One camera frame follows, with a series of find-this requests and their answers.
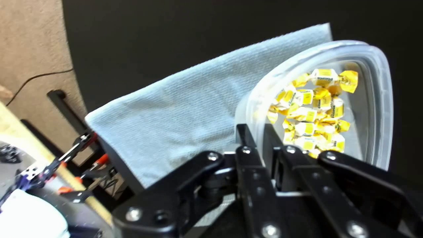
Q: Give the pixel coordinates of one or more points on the clear plastic candy bowl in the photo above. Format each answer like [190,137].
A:
[371,107]

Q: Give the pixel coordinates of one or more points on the yellow wrapped candies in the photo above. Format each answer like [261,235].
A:
[311,112]

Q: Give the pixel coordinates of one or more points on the blue towel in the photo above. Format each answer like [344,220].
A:
[162,125]

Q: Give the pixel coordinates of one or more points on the orange handled clamp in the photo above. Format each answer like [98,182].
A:
[93,171]
[39,173]

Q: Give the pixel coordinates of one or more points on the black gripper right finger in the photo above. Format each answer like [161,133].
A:
[315,202]

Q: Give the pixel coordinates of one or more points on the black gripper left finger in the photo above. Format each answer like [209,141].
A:
[256,189]

